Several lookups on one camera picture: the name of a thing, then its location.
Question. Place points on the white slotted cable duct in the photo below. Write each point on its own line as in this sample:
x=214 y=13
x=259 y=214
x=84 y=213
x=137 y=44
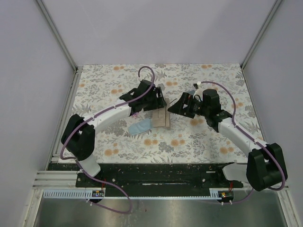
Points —
x=73 y=194

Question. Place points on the left aluminium frame post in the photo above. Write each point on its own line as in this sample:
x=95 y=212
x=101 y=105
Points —
x=54 y=30

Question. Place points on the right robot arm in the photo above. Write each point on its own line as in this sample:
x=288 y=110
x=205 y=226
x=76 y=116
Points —
x=265 y=167

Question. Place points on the light blue cleaning cloth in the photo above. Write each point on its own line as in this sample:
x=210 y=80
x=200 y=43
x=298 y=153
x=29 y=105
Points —
x=140 y=127

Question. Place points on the floral table mat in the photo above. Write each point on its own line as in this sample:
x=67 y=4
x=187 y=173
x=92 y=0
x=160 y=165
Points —
x=187 y=140

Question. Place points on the aluminium frame post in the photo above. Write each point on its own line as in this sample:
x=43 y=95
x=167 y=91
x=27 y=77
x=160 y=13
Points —
x=262 y=31
x=54 y=30

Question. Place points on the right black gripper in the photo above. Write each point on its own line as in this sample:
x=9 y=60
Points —
x=186 y=99

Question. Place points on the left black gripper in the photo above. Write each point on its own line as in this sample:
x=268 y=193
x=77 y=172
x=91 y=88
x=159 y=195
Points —
x=159 y=102

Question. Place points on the aluminium front rail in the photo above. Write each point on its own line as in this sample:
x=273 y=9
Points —
x=55 y=179

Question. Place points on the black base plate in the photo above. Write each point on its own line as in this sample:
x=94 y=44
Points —
x=201 y=175

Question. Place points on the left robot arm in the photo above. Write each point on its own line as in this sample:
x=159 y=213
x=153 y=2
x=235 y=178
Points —
x=79 y=134

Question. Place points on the right aluminium frame post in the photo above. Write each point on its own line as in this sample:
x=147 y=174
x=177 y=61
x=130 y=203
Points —
x=262 y=31

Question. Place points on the brown glasses case green lining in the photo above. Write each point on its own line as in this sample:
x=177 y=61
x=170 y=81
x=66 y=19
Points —
x=161 y=117

